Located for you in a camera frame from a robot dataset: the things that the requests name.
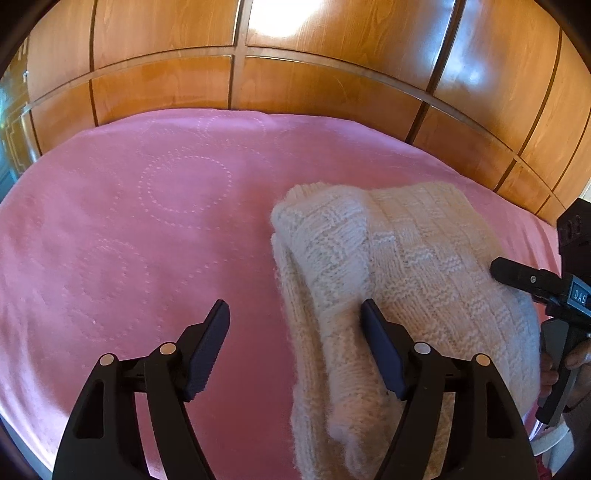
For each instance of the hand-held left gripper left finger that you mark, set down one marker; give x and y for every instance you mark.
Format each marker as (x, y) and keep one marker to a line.
(210, 341)

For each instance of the person's right hand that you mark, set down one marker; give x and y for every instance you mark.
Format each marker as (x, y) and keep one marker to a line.
(579, 357)

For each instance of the pink embossed bedspread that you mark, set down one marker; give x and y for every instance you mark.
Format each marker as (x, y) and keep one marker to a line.
(138, 230)

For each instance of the grey bed base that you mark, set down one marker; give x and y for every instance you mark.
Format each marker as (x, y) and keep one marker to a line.
(21, 445)

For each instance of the wooden panelled wardrobe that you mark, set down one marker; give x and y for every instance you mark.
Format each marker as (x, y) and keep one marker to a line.
(184, 83)

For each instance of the glass panel door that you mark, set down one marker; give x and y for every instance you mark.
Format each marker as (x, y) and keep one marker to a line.
(11, 124)

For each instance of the cream knitted sweater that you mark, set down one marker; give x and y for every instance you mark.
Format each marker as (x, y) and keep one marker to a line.
(415, 258)

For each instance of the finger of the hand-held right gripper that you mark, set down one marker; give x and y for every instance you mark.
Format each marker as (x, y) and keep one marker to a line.
(521, 274)

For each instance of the white furniture edge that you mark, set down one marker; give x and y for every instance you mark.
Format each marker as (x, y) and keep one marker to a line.
(551, 441)

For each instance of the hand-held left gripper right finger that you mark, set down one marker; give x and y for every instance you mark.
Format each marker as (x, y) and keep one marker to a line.
(381, 346)

